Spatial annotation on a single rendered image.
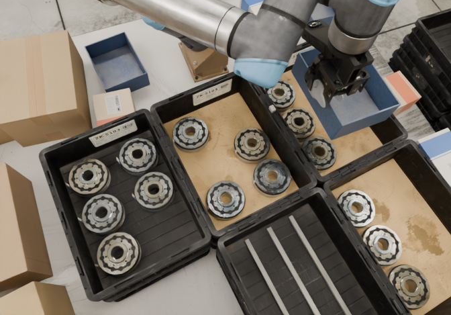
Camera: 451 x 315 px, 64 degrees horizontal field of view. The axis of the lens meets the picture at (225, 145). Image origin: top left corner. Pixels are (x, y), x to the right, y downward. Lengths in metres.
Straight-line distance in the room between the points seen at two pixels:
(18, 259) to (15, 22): 1.90
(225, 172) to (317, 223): 0.29
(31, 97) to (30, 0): 1.65
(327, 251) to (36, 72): 0.98
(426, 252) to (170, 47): 1.06
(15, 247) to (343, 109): 0.85
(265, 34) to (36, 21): 2.21
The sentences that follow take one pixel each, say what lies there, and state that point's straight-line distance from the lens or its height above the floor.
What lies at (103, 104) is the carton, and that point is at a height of 0.77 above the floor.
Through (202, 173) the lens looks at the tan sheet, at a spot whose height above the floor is 0.83.
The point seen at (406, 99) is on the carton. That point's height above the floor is 0.78.
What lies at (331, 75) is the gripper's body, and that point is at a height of 1.26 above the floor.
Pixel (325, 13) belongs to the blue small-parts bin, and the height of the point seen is 0.70.
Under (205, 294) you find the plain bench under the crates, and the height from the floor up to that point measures 0.70.
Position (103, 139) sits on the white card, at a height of 0.89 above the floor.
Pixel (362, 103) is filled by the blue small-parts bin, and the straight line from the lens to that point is 0.90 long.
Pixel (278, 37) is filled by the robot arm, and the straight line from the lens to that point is 0.54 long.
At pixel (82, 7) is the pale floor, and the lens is 2.64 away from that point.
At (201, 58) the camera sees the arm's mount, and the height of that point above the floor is 0.81.
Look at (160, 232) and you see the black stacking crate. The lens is 0.98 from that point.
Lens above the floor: 1.78
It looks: 66 degrees down
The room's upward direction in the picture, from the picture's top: 7 degrees clockwise
